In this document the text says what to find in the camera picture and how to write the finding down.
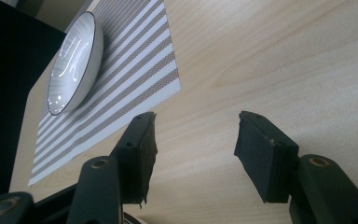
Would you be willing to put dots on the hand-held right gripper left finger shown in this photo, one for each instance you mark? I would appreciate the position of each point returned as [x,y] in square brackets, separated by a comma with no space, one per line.
[136,155]

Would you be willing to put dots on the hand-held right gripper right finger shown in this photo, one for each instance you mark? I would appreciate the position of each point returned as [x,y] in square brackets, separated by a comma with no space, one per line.
[264,158]

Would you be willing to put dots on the grey striped placemat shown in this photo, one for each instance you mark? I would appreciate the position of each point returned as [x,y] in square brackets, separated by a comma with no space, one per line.
[130,84]

